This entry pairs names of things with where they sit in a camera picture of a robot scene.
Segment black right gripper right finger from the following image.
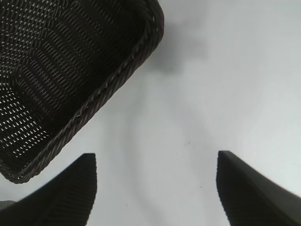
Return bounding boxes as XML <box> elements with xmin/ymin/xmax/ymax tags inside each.
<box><xmin>215</xmin><ymin>150</ymin><xmax>301</xmax><ymax>226</ymax></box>

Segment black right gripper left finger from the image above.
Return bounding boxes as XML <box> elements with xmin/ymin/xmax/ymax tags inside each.
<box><xmin>0</xmin><ymin>153</ymin><xmax>98</xmax><ymax>226</ymax></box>

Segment dark brown wicker basket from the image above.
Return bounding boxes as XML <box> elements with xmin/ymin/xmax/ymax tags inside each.
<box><xmin>0</xmin><ymin>0</ymin><xmax>165</xmax><ymax>185</ymax></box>

